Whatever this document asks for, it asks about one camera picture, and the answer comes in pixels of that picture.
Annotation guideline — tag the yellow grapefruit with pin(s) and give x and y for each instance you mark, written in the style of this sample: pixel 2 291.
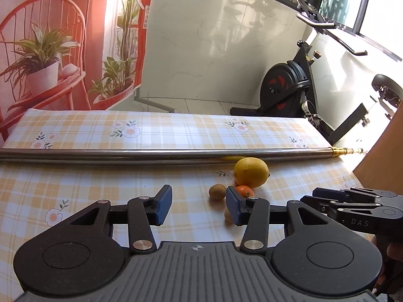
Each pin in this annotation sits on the yellow grapefruit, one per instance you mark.
pixel 251 172

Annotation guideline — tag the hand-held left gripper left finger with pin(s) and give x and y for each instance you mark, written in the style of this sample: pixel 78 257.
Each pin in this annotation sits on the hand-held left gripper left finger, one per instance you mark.
pixel 163 206

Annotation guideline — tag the grey metal stand foot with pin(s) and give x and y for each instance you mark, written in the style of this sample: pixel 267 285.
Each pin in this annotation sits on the grey metal stand foot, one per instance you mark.
pixel 156 103

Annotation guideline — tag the plaid floral tablecloth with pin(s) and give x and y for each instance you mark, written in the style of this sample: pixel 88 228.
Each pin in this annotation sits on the plaid floral tablecloth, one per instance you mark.
pixel 78 182

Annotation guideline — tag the long steel pole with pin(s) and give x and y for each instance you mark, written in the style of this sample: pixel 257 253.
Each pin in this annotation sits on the long steel pole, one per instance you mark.
pixel 126 155

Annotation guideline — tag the black exercise bike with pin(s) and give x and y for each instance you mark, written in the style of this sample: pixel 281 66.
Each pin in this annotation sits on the black exercise bike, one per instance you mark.
pixel 280 89

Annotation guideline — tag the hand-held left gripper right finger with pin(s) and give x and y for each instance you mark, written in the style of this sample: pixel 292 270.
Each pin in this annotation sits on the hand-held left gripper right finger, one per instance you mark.
pixel 233 206

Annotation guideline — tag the person's right hand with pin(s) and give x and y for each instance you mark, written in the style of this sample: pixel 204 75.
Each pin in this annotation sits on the person's right hand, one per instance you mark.
pixel 394 249

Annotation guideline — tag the orange tangerine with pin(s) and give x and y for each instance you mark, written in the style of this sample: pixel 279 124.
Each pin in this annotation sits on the orange tangerine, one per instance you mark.
pixel 245 192

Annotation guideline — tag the printed plant wall curtain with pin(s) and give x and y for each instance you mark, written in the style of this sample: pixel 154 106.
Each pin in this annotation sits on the printed plant wall curtain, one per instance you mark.
pixel 63 37

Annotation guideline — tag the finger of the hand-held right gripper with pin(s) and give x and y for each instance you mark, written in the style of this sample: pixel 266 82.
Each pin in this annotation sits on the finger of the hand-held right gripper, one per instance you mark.
pixel 318 204
pixel 330 193

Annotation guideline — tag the brown kiwi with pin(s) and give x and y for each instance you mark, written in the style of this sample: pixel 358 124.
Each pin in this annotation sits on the brown kiwi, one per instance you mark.
pixel 217 192
pixel 227 216

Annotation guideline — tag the cardboard box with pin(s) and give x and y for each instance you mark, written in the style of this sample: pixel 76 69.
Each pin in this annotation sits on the cardboard box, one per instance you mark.
pixel 384 157

